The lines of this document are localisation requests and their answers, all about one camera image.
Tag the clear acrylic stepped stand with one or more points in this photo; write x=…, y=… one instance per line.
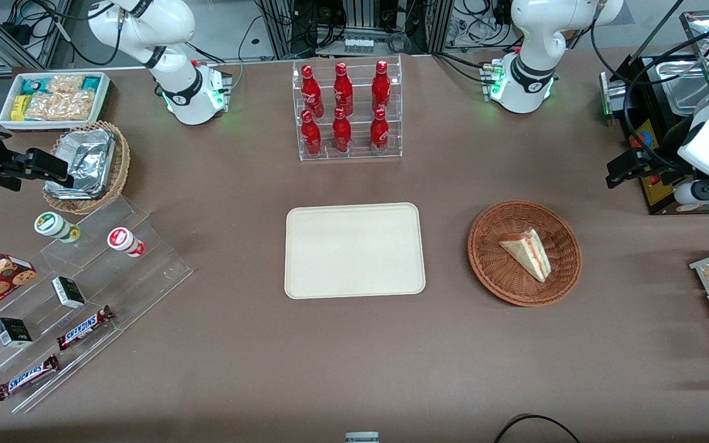
x=145, y=271

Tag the red lid yogurt cup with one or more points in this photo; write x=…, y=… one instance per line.
x=122, y=239

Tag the white rectangular snack bin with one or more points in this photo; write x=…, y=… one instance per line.
x=53, y=126

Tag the aluminium equipment frame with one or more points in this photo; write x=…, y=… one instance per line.
x=360, y=12

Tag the teal snack packet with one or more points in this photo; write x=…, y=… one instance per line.
x=92, y=82
x=30, y=86

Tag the small clear cracker bag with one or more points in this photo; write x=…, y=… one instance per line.
x=64, y=83

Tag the Snickers chocolate bar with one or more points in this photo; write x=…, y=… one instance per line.
x=27, y=377
x=84, y=328

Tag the small black carton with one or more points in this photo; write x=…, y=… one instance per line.
x=68, y=292
x=13, y=332

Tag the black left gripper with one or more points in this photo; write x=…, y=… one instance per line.
x=664, y=161

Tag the small grey device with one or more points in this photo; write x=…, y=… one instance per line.
x=362, y=437

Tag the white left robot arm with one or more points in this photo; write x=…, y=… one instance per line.
x=533, y=43

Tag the large clear cracker bag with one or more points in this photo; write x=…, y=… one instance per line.
x=53, y=106

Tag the black countertop machine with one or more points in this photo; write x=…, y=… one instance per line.
x=659, y=194

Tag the yellow snack packet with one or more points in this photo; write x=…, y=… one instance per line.
x=19, y=108

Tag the beige plastic tray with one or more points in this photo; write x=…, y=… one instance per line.
x=354, y=252

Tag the stainless steel pan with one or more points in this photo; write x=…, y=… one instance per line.
x=687, y=86

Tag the light wicker basket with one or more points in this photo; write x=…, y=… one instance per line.
x=119, y=172

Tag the clear acrylic bottle rack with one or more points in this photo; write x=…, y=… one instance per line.
x=360, y=154

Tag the triangular sandwich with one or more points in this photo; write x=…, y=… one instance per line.
x=530, y=252

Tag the aluminium foil container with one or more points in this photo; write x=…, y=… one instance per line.
x=87, y=160

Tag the green lid yogurt cup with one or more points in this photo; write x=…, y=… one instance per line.
x=50, y=224

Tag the brown wicker basket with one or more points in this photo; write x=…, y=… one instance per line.
x=496, y=271

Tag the red cola bottle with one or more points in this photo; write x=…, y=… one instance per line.
x=311, y=135
x=381, y=83
x=341, y=132
x=379, y=130
x=310, y=89
x=343, y=86

